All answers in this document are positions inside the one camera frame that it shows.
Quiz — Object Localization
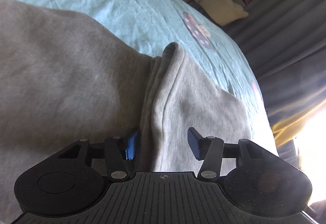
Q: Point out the grey pants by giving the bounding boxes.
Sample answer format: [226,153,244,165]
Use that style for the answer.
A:
[0,0,276,224]

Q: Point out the grey curtain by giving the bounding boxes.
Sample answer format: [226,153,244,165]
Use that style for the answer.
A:
[224,0,326,135]

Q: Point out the light blue bed sheet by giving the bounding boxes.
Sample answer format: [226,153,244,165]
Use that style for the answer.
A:
[18,0,273,141]

